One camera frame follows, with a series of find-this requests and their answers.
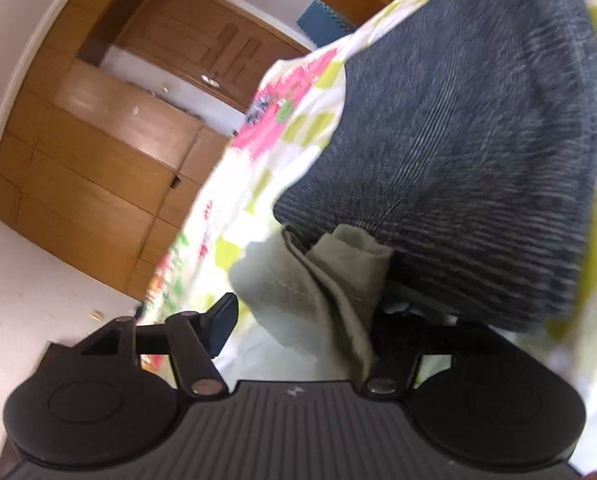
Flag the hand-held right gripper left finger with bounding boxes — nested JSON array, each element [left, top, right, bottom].
[[81, 293, 238, 398]]

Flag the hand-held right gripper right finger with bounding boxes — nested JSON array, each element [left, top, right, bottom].
[[363, 327, 499, 397]]

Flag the grey-green pants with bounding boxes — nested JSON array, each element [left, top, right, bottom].
[[228, 225, 394, 386]]

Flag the wooden wardrobe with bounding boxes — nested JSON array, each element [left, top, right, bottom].
[[0, 0, 229, 301]]

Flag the cartoon printed pink quilt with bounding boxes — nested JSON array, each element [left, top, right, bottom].
[[138, 50, 349, 321]]

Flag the dark blue knitted sweater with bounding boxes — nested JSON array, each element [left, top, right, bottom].
[[273, 0, 597, 333]]

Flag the wooden door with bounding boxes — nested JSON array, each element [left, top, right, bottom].
[[113, 0, 309, 111]]

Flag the blue foam mat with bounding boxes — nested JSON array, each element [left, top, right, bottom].
[[298, 0, 359, 51]]

